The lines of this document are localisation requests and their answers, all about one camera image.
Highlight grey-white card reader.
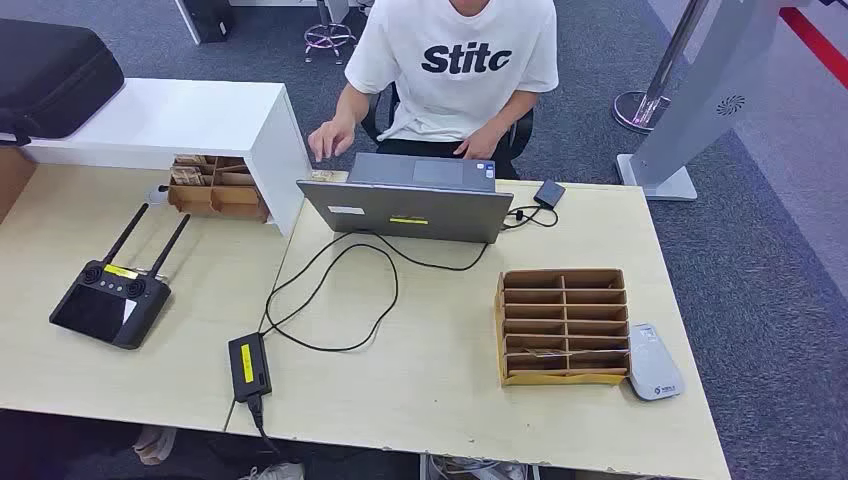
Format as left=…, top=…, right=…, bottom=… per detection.
left=626, top=323, right=686, bottom=402

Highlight black remote controller with antennas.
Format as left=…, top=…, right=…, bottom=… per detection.
left=48, top=203, right=192, bottom=351

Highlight white cable bundle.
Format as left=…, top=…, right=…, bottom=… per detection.
left=423, top=455, right=531, bottom=480

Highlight white desk shelf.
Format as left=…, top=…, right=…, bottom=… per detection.
left=21, top=78, right=314, bottom=238

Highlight black mains power cord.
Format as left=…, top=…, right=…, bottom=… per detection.
left=246, top=395, right=286, bottom=458

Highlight large cardboard card organizer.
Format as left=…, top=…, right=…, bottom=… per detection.
left=494, top=268, right=631, bottom=388

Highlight cards in small organizer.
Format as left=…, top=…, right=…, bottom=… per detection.
left=170, top=155, right=208, bottom=187

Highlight chrome stanchion post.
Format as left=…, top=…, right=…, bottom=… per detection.
left=612, top=0, right=710, bottom=135

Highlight black office chair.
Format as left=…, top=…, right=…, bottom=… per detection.
left=360, top=82, right=535, bottom=164

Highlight person's left hand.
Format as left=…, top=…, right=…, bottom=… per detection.
left=453, top=124, right=505, bottom=162

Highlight grey kiosk stand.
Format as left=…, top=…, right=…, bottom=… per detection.
left=616, top=0, right=783, bottom=202

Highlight white sneaker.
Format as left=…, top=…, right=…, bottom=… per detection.
left=239, top=461, right=306, bottom=480

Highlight person's right hand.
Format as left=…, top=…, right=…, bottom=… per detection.
left=307, top=117, right=357, bottom=164

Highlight black computer tower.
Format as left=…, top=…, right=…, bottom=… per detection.
left=174, top=0, right=234, bottom=46

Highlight person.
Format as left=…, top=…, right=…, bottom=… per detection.
left=307, top=0, right=560, bottom=181

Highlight chrome stool base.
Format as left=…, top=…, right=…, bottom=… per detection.
left=303, top=0, right=359, bottom=66

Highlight small cardboard organizer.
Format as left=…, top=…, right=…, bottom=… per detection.
left=166, top=154, right=271, bottom=224

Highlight small black external drive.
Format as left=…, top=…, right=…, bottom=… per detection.
left=533, top=180, right=567, bottom=211

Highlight black external drive cable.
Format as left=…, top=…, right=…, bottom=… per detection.
left=501, top=203, right=560, bottom=231

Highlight grey laptop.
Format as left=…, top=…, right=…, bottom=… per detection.
left=296, top=152, right=515, bottom=245

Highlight black adapter to laptop cable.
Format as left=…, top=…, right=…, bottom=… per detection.
left=262, top=230, right=490, bottom=354

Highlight black carrying case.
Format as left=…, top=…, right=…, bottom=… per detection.
left=0, top=18, right=126, bottom=147

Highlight black power adapter yellow label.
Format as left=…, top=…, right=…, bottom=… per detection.
left=227, top=332, right=274, bottom=403

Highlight pale shoe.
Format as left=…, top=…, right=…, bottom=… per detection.
left=132, top=425, right=179, bottom=466

